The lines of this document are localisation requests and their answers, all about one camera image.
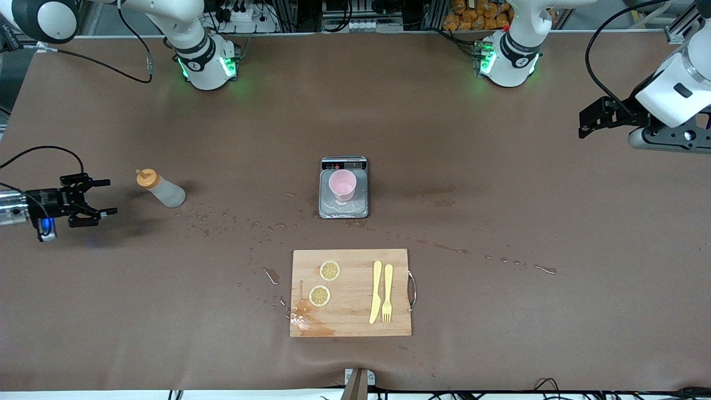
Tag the orange toy food pile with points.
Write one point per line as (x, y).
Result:
(472, 16)

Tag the yellow plastic fork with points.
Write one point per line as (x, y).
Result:
(387, 283)

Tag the grey digital kitchen scale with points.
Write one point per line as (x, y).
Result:
(355, 206)

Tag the brown table cover mat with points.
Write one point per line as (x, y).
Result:
(166, 333)

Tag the aluminium profile post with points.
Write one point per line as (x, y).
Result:
(680, 28)

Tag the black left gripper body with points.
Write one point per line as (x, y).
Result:
(626, 110)

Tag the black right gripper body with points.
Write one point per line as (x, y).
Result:
(44, 200)

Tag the yellow lemon slice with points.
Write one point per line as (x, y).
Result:
(330, 270)
(319, 295)

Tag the white terminal block strip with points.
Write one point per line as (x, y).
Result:
(361, 25)

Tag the wooden cutting board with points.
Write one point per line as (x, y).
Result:
(350, 316)

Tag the white power strip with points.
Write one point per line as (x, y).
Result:
(244, 15)

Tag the pink plastic cup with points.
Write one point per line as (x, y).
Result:
(343, 186)

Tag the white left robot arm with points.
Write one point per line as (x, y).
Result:
(511, 61)

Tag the metal camera stand bracket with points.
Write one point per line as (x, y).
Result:
(358, 386)

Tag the yellow plastic knife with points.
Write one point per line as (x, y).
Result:
(376, 291)

